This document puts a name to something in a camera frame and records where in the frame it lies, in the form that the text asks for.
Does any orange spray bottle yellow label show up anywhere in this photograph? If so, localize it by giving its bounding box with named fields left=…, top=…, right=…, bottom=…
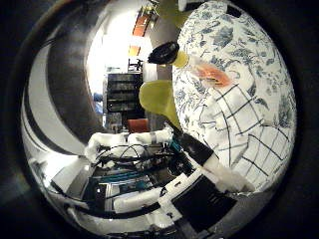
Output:
left=147, top=41, right=234, bottom=89

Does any white cloth with black grid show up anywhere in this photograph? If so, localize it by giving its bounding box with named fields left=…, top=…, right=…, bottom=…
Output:
left=195, top=81, right=297, bottom=194

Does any orange box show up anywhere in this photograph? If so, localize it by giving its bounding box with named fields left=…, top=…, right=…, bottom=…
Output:
left=127, top=118, right=151, bottom=133

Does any yellow-green shell chair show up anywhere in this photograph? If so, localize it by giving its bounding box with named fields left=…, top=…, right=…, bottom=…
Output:
left=138, top=79, right=182, bottom=128
left=158, top=0, right=192, bottom=29

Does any black shelf cabinet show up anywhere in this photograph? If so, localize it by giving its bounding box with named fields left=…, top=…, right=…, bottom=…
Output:
left=105, top=71, right=146, bottom=116

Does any blue floral white tablecloth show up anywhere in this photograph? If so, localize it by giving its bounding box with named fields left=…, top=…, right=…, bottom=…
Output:
left=170, top=0, right=298, bottom=195

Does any teal cable bundle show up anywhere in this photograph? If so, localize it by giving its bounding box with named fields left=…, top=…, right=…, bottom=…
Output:
left=96, top=137, right=182, bottom=192

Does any black cable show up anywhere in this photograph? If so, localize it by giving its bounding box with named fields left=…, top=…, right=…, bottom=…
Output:
left=94, top=142, right=153, bottom=168

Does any orange wall panel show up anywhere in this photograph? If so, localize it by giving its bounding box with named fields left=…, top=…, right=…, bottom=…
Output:
left=128, top=45, right=142, bottom=58
left=132, top=13, right=152, bottom=38

